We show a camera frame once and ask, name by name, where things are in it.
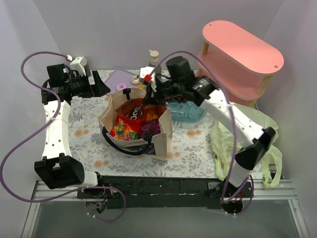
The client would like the purple toy food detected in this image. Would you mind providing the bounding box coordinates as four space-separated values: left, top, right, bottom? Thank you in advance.
116 83 127 91

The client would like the white cream toy pastry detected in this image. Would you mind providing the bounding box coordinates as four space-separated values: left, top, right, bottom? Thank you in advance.
130 75 141 85

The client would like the orange Doritos chip bag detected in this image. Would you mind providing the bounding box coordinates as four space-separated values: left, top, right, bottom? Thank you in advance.
115 98 166 121

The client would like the beige canvas tote bag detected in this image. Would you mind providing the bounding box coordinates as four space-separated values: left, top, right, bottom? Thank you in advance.
98 88 173 161

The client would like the light green plastic grocery bag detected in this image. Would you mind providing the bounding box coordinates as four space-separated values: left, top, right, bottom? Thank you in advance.
210 104 282 187

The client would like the red grape bunch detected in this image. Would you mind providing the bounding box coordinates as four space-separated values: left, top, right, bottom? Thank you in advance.
166 96 187 103

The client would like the orange toy bread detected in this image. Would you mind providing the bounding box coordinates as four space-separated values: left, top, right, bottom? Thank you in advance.
137 84 147 90

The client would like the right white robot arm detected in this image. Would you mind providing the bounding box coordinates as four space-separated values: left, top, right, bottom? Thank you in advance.
139 56 276 197

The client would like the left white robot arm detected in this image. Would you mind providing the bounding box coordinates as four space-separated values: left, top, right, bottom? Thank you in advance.
34 64 110 198

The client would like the purple plastic lid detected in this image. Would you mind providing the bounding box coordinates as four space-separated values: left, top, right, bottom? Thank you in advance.
103 69 135 92

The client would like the grey soap pump bottle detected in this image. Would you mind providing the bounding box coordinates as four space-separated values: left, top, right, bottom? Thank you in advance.
149 50 161 75

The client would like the blue transparent plastic tray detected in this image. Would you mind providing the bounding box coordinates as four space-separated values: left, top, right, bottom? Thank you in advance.
167 101 207 123

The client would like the purple snack bag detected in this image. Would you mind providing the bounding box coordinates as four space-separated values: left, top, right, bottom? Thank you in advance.
139 120 161 139

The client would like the red fruit candy bag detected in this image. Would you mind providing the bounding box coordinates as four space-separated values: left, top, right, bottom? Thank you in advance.
110 114 143 141

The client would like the floral table mat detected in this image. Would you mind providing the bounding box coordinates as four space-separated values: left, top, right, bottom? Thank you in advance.
68 96 216 178

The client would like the pink three-tier shelf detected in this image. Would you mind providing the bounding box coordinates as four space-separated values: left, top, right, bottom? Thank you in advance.
197 20 284 107

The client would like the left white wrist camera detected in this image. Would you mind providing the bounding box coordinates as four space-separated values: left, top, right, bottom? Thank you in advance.
66 55 91 77

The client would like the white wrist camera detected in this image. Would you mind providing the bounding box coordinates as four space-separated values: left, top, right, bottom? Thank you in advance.
139 66 157 92
66 55 91 77

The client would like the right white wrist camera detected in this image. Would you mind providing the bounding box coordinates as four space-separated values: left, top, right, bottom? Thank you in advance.
139 66 157 92

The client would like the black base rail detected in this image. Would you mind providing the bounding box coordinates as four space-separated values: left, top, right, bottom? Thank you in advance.
76 175 254 209

